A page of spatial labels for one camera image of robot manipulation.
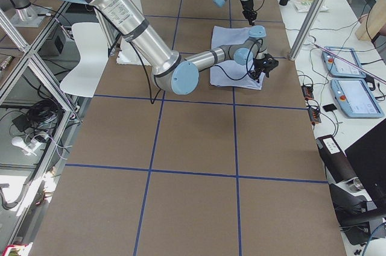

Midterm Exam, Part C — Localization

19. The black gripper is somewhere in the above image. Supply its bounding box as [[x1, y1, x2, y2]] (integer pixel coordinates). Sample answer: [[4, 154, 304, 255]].
[[240, 0, 265, 26], [248, 53, 279, 84]]

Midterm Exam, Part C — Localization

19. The upper blue teach pendant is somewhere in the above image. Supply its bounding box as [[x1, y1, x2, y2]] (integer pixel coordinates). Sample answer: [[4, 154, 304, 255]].
[[322, 46, 371, 79]]

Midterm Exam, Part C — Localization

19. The blue teach pendant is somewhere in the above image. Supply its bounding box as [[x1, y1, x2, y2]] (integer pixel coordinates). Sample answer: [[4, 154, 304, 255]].
[[322, 46, 371, 79], [330, 78, 384, 119]]

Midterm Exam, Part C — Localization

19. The lower blue teach pendant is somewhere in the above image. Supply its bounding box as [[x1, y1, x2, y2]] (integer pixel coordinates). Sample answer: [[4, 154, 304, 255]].
[[330, 78, 384, 119]]

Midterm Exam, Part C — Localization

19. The black monitor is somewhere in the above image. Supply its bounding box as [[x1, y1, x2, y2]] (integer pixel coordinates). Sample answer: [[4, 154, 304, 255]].
[[345, 120, 385, 207]]

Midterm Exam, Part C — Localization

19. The white plastic chair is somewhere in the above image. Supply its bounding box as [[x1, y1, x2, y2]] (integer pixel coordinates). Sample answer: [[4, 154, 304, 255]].
[[60, 22, 109, 98]]

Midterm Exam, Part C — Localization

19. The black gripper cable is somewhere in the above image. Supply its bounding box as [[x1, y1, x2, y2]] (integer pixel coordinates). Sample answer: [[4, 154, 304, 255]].
[[214, 37, 264, 81]]

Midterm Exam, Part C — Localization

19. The aluminium frame post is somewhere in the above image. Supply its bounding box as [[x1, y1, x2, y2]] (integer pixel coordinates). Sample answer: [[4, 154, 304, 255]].
[[288, 0, 325, 61]]

